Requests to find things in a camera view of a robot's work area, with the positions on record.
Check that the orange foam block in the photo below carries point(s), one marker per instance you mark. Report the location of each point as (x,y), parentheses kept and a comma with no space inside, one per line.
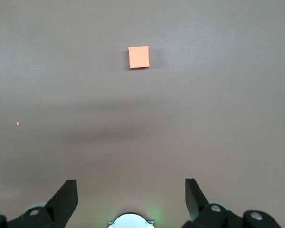
(139,57)

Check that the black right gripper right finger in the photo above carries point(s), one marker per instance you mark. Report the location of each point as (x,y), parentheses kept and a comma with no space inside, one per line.
(194,202)

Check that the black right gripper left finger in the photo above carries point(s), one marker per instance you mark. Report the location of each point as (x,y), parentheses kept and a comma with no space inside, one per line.
(64,202)

